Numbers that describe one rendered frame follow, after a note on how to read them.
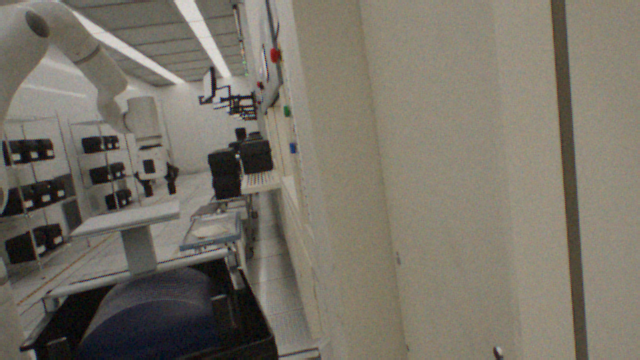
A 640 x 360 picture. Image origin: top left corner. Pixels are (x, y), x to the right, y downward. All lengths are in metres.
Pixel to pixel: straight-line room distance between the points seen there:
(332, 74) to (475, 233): 0.17
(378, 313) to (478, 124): 0.22
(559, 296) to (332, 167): 0.19
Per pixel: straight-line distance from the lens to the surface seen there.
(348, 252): 0.34
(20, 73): 1.12
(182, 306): 0.54
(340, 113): 0.32
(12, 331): 1.06
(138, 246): 0.58
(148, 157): 1.43
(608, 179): 0.21
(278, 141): 2.53
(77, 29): 1.29
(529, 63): 0.18
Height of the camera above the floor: 1.17
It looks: 8 degrees down
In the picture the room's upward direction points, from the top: 9 degrees counter-clockwise
